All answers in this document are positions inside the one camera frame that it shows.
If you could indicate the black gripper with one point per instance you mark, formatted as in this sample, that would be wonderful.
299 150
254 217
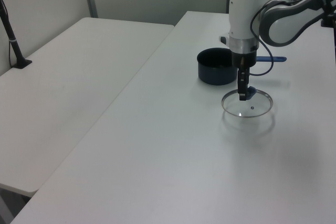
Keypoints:
244 58

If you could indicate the glass lid with blue knob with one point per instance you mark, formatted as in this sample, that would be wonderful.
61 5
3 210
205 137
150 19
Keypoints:
252 92

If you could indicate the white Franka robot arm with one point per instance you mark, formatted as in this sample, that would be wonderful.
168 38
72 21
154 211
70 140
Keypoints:
241 11

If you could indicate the white folding side table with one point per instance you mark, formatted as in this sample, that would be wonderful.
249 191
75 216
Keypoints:
65 82

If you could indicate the black camera stand, table clamp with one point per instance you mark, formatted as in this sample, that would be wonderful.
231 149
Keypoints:
326 22

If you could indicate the black camera stand, flat foot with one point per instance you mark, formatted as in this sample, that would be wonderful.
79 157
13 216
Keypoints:
15 48

